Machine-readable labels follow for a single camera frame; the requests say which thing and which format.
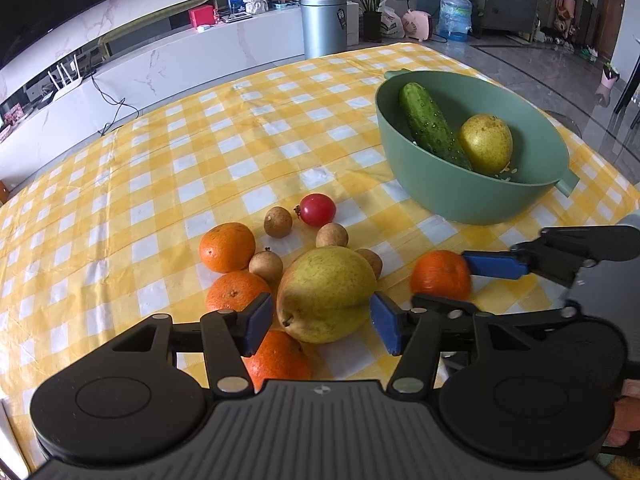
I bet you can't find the white router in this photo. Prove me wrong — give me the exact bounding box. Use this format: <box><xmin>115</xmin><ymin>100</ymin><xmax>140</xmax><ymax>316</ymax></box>
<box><xmin>47</xmin><ymin>52</ymin><xmax>83</xmax><ymax>102</ymax></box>

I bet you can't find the green plastic bowl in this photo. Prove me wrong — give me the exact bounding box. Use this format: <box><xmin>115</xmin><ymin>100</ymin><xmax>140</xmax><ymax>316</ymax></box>
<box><xmin>375</xmin><ymin>69</ymin><xmax>581</xmax><ymax>226</ymax></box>

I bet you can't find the brown longan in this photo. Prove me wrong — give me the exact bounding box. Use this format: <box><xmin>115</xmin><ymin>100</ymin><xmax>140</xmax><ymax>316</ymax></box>
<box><xmin>263</xmin><ymin>206</ymin><xmax>293</xmax><ymax>239</ymax></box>
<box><xmin>354</xmin><ymin>248</ymin><xmax>384</xmax><ymax>280</ymax></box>
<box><xmin>315</xmin><ymin>222</ymin><xmax>349</xmax><ymax>249</ymax></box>
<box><xmin>248</xmin><ymin>247</ymin><xmax>284</xmax><ymax>283</ymax></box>

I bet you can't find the white marble TV cabinet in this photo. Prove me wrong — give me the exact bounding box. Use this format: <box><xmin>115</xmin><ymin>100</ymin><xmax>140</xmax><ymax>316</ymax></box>
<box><xmin>0</xmin><ymin>7</ymin><xmax>361</xmax><ymax>191</ymax></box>

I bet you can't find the potted long-leaf plant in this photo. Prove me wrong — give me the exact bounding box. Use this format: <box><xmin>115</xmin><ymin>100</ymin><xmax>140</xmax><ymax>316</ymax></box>
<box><xmin>332</xmin><ymin>0</ymin><xmax>401</xmax><ymax>43</ymax></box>

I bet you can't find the silver trash can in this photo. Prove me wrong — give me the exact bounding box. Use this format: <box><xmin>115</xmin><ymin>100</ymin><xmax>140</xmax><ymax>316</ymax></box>
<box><xmin>300</xmin><ymin>0</ymin><xmax>348</xmax><ymax>60</ymax></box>

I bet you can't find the blue water jug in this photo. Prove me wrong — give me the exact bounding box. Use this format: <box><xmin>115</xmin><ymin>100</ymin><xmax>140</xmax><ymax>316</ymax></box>
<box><xmin>438</xmin><ymin>0</ymin><xmax>474</xmax><ymax>42</ymax></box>

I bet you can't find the white plastic bag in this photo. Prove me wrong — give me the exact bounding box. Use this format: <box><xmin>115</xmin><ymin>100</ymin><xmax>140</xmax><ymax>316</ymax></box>
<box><xmin>377</xmin><ymin>0</ymin><xmax>406</xmax><ymax>39</ymax></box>

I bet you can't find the orange mandarin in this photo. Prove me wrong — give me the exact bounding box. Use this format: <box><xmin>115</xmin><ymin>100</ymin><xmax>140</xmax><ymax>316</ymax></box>
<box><xmin>205</xmin><ymin>270</ymin><xmax>273</xmax><ymax>313</ymax></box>
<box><xmin>410</xmin><ymin>250</ymin><xmax>472</xmax><ymax>303</ymax></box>
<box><xmin>242</xmin><ymin>330</ymin><xmax>312</xmax><ymax>393</ymax></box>
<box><xmin>199</xmin><ymin>222</ymin><xmax>257</xmax><ymax>274</ymax></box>

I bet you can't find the large green-yellow pear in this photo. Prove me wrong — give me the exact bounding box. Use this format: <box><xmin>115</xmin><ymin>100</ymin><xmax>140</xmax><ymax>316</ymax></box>
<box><xmin>276</xmin><ymin>246</ymin><xmax>378</xmax><ymax>345</ymax></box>

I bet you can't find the red box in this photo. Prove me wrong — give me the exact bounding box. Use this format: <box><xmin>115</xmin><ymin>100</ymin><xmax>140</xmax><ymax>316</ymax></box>
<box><xmin>188</xmin><ymin>5</ymin><xmax>216</xmax><ymax>28</ymax></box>

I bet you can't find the green cucumber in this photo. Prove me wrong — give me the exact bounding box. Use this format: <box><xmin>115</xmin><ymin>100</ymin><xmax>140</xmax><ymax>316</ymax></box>
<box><xmin>398</xmin><ymin>82</ymin><xmax>473</xmax><ymax>171</ymax></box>

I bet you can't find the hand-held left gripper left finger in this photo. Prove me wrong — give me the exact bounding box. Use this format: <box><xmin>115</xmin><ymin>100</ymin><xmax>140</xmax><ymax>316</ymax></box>
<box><xmin>111</xmin><ymin>292</ymin><xmax>275</xmax><ymax>396</ymax></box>

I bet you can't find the pink pig heater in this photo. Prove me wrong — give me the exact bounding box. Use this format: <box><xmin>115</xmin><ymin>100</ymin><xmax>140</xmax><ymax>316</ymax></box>
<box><xmin>401</xmin><ymin>9</ymin><xmax>435</xmax><ymax>42</ymax></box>

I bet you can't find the black cable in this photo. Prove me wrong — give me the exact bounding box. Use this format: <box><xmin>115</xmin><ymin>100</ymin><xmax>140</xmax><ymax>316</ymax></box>
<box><xmin>90</xmin><ymin>72</ymin><xmax>141</xmax><ymax>137</ymax></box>

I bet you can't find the yellow checked tablecloth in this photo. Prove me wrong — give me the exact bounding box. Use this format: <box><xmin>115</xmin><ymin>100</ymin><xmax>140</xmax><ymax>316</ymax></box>
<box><xmin>0</xmin><ymin>42</ymin><xmax>640</xmax><ymax>480</ymax></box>

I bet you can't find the pink flower pot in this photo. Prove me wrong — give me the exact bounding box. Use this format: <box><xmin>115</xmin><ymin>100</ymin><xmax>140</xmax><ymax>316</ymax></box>
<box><xmin>595</xmin><ymin>62</ymin><xmax>621</xmax><ymax>106</ymax></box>

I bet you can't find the red cherry tomato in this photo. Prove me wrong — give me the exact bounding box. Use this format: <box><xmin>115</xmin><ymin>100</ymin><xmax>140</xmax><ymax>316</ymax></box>
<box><xmin>294</xmin><ymin>193</ymin><xmax>337</xmax><ymax>227</ymax></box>

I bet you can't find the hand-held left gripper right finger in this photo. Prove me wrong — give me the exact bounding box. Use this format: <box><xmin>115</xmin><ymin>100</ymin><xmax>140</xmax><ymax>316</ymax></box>
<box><xmin>370</xmin><ymin>291</ymin><xmax>543</xmax><ymax>395</ymax></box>

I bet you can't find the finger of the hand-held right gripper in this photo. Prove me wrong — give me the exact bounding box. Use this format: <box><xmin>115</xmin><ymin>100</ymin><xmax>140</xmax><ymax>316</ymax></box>
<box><xmin>410</xmin><ymin>293</ymin><xmax>583</xmax><ymax>322</ymax></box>
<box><xmin>462</xmin><ymin>225</ymin><xmax>636</xmax><ymax>288</ymax></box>

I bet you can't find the white side box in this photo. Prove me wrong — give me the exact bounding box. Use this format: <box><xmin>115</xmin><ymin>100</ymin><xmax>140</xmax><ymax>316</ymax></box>
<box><xmin>345</xmin><ymin>1</ymin><xmax>361</xmax><ymax>46</ymax></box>

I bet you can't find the person's right hand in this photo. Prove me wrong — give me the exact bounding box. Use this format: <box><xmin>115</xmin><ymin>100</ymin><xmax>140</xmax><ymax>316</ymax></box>
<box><xmin>607</xmin><ymin>379</ymin><xmax>640</xmax><ymax>456</ymax></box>

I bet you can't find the small yellow pear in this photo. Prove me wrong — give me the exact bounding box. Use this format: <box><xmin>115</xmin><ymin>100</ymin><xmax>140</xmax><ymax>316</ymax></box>
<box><xmin>458</xmin><ymin>114</ymin><xmax>514</xmax><ymax>175</ymax></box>

